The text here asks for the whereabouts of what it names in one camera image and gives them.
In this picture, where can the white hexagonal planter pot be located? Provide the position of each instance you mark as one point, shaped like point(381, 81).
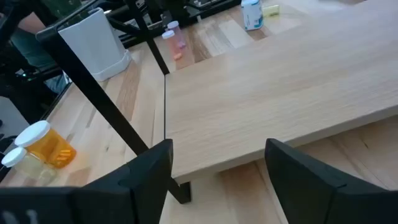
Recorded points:
point(93, 46)

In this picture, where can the pink pill bottle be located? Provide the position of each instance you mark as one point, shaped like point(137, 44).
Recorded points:
point(171, 45)

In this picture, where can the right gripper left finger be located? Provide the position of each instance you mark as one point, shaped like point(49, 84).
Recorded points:
point(124, 199)

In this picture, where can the large orange pill bottle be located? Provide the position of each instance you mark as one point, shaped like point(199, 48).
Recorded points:
point(53, 149)

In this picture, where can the wooden shelf black metal frame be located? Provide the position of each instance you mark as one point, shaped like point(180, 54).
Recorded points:
point(264, 93)

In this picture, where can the black metal rig frame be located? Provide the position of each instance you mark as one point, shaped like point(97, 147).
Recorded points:
point(127, 27)

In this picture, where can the yellow bottle with tan pills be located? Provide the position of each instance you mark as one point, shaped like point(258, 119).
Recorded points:
point(28, 168)

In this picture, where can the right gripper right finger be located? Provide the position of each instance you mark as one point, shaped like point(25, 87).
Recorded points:
point(311, 193)

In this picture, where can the person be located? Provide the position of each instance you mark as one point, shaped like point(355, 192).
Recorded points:
point(29, 46)

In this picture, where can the white bottle blue label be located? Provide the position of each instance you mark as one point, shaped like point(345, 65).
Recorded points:
point(252, 14)

